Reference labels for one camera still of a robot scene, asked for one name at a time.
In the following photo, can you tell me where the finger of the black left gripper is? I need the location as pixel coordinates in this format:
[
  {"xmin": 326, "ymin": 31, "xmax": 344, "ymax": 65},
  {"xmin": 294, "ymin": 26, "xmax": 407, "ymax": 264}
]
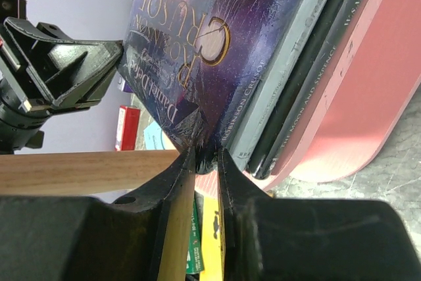
[{"xmin": 1, "ymin": 17, "xmax": 123, "ymax": 110}]

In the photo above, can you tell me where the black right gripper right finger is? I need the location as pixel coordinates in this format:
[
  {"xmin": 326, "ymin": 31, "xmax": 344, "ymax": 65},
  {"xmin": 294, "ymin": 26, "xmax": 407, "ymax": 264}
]
[{"xmin": 218, "ymin": 149, "xmax": 420, "ymax": 280}]

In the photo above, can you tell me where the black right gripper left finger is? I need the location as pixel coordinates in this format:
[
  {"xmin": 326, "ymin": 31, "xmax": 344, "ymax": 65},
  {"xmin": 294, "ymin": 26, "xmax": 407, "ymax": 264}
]
[{"xmin": 1, "ymin": 149, "xmax": 195, "ymax": 280}]

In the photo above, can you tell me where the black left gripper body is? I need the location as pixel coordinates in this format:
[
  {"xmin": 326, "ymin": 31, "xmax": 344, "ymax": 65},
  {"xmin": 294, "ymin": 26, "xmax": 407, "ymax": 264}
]
[{"xmin": 1, "ymin": 0, "xmax": 45, "ymax": 155}]

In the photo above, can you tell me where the purple shrink-wrapped Robinson Crusoe book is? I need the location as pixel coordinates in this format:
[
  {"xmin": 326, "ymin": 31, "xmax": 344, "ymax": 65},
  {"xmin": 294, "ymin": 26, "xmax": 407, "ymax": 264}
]
[{"xmin": 119, "ymin": 0, "xmax": 301, "ymax": 174}]

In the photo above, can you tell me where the grey Great Gatsby book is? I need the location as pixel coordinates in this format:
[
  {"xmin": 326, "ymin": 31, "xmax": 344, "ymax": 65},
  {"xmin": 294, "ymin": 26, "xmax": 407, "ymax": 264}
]
[{"xmin": 230, "ymin": 0, "xmax": 327, "ymax": 171}]

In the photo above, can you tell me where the purple white toothpaste box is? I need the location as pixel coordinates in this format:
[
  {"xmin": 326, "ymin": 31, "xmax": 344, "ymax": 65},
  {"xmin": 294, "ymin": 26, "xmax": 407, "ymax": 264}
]
[{"xmin": 118, "ymin": 76, "xmax": 132, "ymax": 93}]

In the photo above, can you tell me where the yellow file folder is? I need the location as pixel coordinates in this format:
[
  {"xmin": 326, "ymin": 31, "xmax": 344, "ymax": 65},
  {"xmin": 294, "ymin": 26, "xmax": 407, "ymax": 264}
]
[{"xmin": 199, "ymin": 197, "xmax": 224, "ymax": 281}]

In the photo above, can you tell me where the red rectangular box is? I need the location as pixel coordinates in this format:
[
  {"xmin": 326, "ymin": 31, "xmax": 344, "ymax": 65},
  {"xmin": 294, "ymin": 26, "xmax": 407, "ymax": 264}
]
[{"xmin": 114, "ymin": 105, "xmax": 141, "ymax": 151}]

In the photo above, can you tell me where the green 104-Storey Treehouse book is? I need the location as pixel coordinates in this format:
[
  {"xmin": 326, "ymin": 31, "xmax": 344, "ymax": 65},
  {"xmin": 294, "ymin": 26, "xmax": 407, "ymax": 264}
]
[{"xmin": 186, "ymin": 197, "xmax": 204, "ymax": 275}]

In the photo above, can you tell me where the light blue cat booklet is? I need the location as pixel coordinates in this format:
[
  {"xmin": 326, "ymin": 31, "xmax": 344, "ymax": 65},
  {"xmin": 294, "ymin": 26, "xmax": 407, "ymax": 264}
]
[{"xmin": 143, "ymin": 122, "xmax": 175, "ymax": 150}]

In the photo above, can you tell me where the pink three-tier wooden shelf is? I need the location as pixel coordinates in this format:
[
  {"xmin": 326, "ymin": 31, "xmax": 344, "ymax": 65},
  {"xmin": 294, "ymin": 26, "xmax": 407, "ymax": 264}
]
[{"xmin": 0, "ymin": 0, "xmax": 421, "ymax": 281}]

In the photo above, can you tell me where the black book on shelf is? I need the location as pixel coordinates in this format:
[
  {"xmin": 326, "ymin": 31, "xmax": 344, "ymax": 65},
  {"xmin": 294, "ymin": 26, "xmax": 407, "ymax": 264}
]
[{"xmin": 247, "ymin": 0, "xmax": 363, "ymax": 180}]

